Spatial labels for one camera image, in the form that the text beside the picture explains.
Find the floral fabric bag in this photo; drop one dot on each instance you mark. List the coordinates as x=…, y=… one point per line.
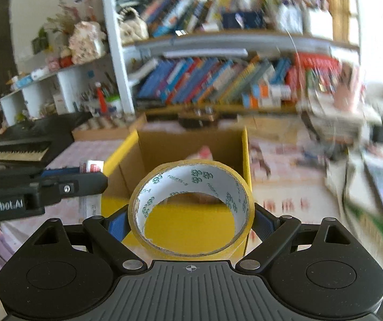
x=86, y=41

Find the orange blue white carton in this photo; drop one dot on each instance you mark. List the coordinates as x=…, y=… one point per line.
x=251, y=95
x=273, y=95

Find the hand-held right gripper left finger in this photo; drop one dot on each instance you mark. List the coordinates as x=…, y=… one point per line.
x=117, y=224

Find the white handbag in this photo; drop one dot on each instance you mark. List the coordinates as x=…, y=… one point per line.
x=132, y=28

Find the small white box red label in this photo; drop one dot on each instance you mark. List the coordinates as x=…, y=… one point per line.
x=92, y=166

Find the black toy piano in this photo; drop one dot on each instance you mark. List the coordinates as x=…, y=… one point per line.
x=34, y=133

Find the cardboard box with yellow flaps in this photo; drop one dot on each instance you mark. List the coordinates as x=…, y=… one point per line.
x=184, y=140

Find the pink cup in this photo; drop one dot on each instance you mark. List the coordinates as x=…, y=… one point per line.
x=347, y=90

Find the row of colourful books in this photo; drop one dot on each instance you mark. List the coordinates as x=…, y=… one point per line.
x=211, y=80

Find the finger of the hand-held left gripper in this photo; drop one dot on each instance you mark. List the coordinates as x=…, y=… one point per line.
x=77, y=185
x=57, y=173

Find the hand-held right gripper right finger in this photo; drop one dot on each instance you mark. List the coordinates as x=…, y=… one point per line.
x=265, y=224

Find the shelf row of mixed books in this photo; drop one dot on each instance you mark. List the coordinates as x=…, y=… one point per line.
x=194, y=10

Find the white shelf frame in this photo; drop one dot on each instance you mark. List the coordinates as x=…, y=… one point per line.
x=119, y=57

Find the pink plush toy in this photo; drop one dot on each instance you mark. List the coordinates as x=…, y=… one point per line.
x=204, y=152

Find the yellow tape roll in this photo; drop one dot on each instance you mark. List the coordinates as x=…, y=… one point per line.
x=191, y=174

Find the red bottle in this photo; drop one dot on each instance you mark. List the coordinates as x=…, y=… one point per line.
x=101, y=98

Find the brown retro radio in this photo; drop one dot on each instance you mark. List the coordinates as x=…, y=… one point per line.
x=198, y=118

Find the wooden chess board box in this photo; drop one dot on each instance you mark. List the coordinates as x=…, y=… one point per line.
x=104, y=130

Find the wooden bookshelf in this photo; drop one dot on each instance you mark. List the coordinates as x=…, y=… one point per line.
x=211, y=38

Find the pile of papers and books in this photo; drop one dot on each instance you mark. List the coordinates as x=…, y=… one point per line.
x=372, y=180

